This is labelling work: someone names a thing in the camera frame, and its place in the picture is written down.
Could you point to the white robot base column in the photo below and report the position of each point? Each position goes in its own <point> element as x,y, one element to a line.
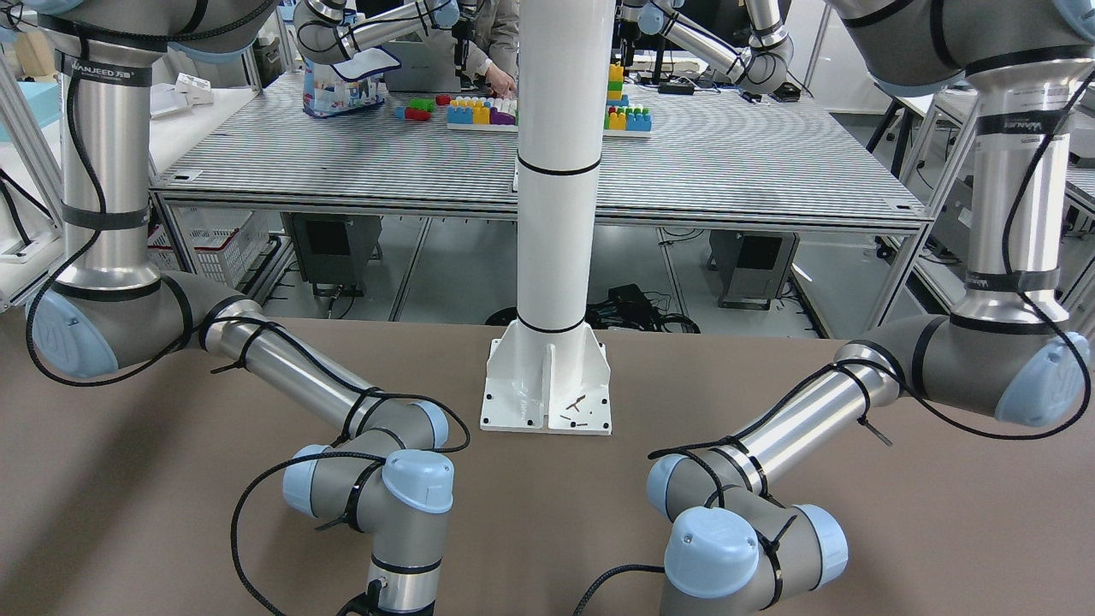
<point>548,373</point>

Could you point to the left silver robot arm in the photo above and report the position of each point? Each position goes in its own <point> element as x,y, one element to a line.
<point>1005,351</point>

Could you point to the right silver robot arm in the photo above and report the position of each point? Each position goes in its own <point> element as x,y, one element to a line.
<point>108,313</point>

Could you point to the grey perforated work table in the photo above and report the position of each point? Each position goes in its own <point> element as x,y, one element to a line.
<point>712,161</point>

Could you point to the blue patterned tote bag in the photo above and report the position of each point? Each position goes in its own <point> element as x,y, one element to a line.
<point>336,90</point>

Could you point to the white plastic crate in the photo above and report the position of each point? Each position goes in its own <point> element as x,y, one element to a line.
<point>224,242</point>

